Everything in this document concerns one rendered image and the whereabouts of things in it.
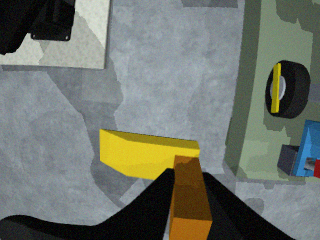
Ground blue wheeled trolley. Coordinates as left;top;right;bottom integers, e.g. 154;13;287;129
265;60;320;177

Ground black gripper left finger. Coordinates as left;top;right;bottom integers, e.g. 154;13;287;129
0;168;175;240

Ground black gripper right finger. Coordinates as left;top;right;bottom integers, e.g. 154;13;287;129
201;172;296;240

